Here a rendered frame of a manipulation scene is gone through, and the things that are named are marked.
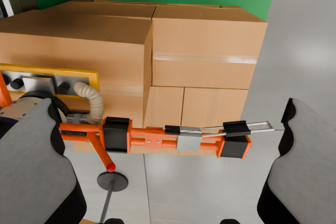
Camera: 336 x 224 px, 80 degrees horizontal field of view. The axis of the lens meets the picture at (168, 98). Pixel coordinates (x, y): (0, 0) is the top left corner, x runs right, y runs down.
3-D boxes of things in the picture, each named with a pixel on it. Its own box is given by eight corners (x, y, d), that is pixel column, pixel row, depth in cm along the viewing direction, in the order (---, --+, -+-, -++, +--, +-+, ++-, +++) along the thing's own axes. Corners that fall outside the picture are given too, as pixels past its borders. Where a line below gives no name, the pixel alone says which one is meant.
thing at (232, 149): (214, 146, 66) (217, 158, 62) (219, 129, 62) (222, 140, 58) (239, 148, 66) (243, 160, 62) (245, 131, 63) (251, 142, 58)
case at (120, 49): (51, 80, 122) (5, 122, 89) (33, 9, 101) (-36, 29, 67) (150, 88, 125) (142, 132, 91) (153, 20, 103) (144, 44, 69)
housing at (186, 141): (175, 140, 65) (175, 151, 62) (177, 124, 62) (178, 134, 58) (196, 142, 66) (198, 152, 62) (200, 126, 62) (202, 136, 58)
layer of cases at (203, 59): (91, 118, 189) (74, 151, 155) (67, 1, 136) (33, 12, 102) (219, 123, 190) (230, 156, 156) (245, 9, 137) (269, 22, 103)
